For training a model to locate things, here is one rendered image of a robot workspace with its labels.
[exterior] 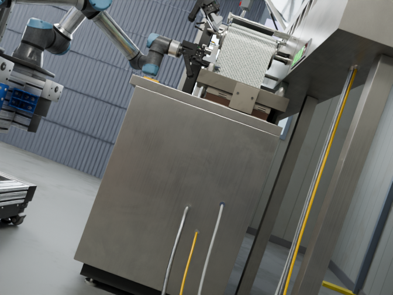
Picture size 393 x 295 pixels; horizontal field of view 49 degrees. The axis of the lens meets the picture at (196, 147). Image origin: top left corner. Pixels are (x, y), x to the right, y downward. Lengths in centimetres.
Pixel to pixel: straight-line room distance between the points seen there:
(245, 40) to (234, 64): 12
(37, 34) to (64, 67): 338
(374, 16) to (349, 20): 7
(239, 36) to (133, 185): 86
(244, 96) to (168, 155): 40
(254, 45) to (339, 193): 100
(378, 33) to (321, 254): 65
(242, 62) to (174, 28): 342
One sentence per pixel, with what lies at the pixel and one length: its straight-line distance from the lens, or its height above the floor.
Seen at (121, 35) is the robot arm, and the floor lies 108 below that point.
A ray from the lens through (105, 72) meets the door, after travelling 552.
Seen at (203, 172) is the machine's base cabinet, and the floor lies 61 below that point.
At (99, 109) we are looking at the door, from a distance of 546.
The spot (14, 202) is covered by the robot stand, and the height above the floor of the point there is 15.
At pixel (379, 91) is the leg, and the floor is 103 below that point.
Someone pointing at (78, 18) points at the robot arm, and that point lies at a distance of 245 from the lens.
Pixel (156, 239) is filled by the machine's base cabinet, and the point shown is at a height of 29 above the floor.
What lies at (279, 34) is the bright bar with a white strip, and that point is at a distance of 251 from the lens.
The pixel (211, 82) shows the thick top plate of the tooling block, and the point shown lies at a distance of 188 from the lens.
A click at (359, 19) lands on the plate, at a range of 134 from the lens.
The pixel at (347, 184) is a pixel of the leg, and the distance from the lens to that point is 135.
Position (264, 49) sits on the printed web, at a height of 125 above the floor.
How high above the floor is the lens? 68
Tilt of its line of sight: 1 degrees up
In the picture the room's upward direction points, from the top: 20 degrees clockwise
